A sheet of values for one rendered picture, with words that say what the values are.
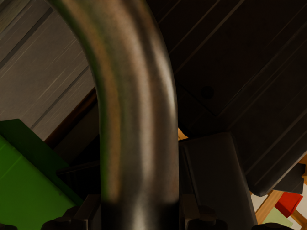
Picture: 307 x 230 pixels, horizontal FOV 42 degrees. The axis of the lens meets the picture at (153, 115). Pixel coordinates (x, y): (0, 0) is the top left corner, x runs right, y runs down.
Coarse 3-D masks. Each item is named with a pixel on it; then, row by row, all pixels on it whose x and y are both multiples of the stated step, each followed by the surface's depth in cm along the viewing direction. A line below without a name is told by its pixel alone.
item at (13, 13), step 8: (0, 0) 19; (8, 0) 19; (16, 0) 19; (24, 0) 19; (32, 0) 20; (0, 8) 19; (8, 8) 19; (16, 8) 19; (24, 8) 19; (0, 16) 19; (8, 16) 19; (16, 16) 19; (0, 24) 19; (8, 24) 19; (0, 32) 19
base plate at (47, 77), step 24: (24, 24) 52; (48, 24) 55; (0, 48) 52; (24, 48) 55; (48, 48) 60; (72, 48) 65; (0, 72) 55; (24, 72) 59; (48, 72) 64; (72, 72) 70; (0, 96) 59; (24, 96) 64; (48, 96) 70; (72, 96) 77; (0, 120) 64; (24, 120) 70; (48, 120) 77
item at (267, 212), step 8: (272, 192) 360; (280, 192) 364; (264, 200) 427; (272, 200) 352; (280, 200) 368; (288, 200) 372; (296, 200) 377; (264, 208) 341; (272, 208) 353; (280, 208) 368; (288, 208) 365; (256, 216) 331; (264, 216) 335; (272, 216) 349; (280, 216) 353; (288, 216) 365; (296, 216) 425; (288, 224) 351; (304, 224) 423
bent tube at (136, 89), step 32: (64, 0) 14; (96, 0) 14; (128, 0) 14; (96, 32) 14; (128, 32) 14; (160, 32) 15; (96, 64) 14; (128, 64) 14; (160, 64) 14; (128, 96) 14; (160, 96) 14; (128, 128) 14; (160, 128) 14; (128, 160) 14; (160, 160) 14; (128, 192) 14; (160, 192) 14; (128, 224) 14; (160, 224) 14
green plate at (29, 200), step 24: (0, 144) 18; (24, 144) 23; (0, 168) 18; (24, 168) 18; (48, 168) 19; (0, 192) 18; (24, 192) 18; (48, 192) 18; (72, 192) 18; (0, 216) 18; (24, 216) 18; (48, 216) 18
